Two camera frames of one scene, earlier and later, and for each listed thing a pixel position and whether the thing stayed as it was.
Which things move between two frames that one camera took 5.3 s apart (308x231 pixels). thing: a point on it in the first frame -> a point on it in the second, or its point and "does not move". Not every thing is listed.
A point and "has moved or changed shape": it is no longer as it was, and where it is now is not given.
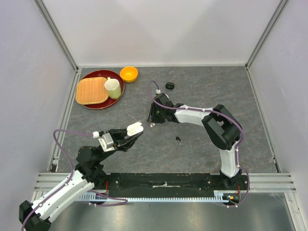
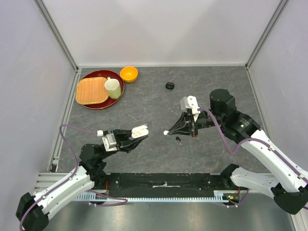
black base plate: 166,183 does not move
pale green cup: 113,88 does not move
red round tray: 105,74 does not move
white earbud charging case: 134,128 has moved or changed shape
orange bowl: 129,74 does not move
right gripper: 152,117 -> 184,124
